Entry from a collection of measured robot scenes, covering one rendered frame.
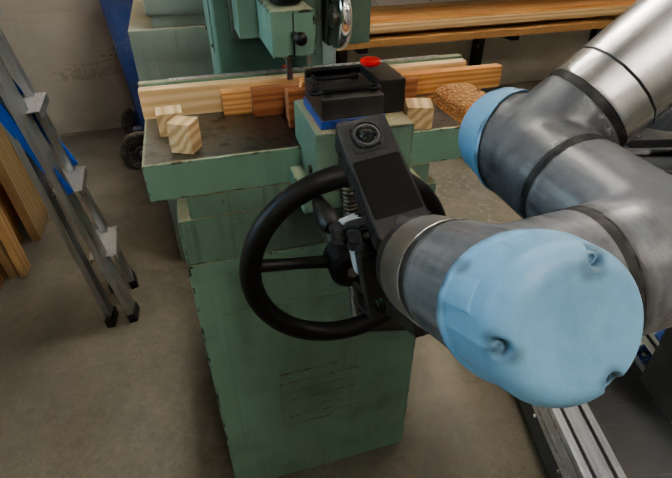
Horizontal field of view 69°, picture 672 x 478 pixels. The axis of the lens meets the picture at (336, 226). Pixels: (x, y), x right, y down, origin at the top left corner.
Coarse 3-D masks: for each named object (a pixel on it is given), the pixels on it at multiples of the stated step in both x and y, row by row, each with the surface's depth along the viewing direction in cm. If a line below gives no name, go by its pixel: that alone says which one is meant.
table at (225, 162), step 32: (416, 96) 91; (224, 128) 79; (256, 128) 79; (288, 128) 79; (448, 128) 79; (160, 160) 70; (192, 160) 70; (224, 160) 71; (256, 160) 73; (288, 160) 74; (416, 160) 81; (160, 192) 71; (192, 192) 73
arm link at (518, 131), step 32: (640, 0) 34; (608, 32) 34; (640, 32) 32; (576, 64) 34; (608, 64) 32; (640, 64) 32; (512, 96) 37; (544, 96) 34; (576, 96) 33; (608, 96) 32; (640, 96) 32; (480, 128) 37; (512, 128) 34; (544, 128) 33; (576, 128) 32; (608, 128) 33; (640, 128) 34; (480, 160) 37; (512, 160) 33; (544, 160) 31; (512, 192) 34
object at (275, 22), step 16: (256, 0) 83; (272, 16) 73; (288, 16) 74; (304, 16) 74; (272, 32) 74; (288, 32) 75; (304, 32) 76; (272, 48) 76; (288, 48) 76; (304, 48) 77
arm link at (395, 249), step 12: (420, 216) 33; (432, 216) 32; (444, 216) 32; (408, 228) 32; (420, 228) 30; (396, 240) 32; (408, 240) 30; (384, 252) 33; (396, 252) 31; (384, 264) 32; (396, 264) 30; (384, 276) 32; (396, 276) 30; (384, 288) 33; (396, 288) 30; (396, 300) 31
